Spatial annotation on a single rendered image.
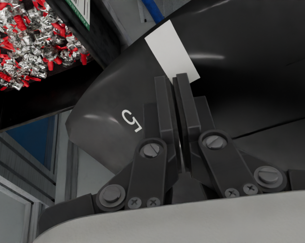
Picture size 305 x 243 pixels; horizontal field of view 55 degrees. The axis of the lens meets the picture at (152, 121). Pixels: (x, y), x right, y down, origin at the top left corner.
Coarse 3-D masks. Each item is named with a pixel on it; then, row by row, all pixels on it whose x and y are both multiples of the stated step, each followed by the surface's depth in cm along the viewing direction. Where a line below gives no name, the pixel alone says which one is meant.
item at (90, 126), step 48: (192, 0) 13; (240, 0) 12; (288, 0) 12; (144, 48) 15; (192, 48) 14; (240, 48) 13; (288, 48) 12; (96, 96) 19; (144, 96) 17; (240, 96) 14; (288, 96) 13; (96, 144) 21; (240, 144) 15; (288, 144) 14; (192, 192) 19
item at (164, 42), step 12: (168, 24) 14; (156, 36) 15; (168, 36) 14; (156, 48) 15; (168, 48) 15; (180, 48) 14; (168, 60) 15; (180, 60) 15; (168, 72) 15; (180, 72) 15; (192, 72) 15
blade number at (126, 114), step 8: (120, 104) 18; (128, 104) 18; (112, 112) 19; (120, 112) 18; (128, 112) 18; (136, 112) 18; (120, 120) 19; (128, 120) 18; (136, 120) 18; (128, 128) 19; (136, 128) 18; (136, 136) 19
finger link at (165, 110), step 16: (160, 80) 14; (160, 96) 13; (144, 112) 13; (160, 112) 12; (144, 128) 12; (160, 128) 11; (176, 128) 11; (176, 144) 12; (176, 160) 11; (128, 176) 11; (176, 176) 12; (112, 192) 10; (112, 208) 10
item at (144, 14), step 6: (138, 0) 112; (156, 0) 113; (162, 0) 116; (168, 0) 114; (174, 0) 114; (180, 0) 114; (186, 0) 115; (138, 6) 115; (144, 6) 115; (162, 6) 118; (168, 6) 116; (174, 6) 116; (180, 6) 117; (144, 12) 119; (162, 12) 120; (168, 12) 118; (144, 18) 122; (150, 18) 120
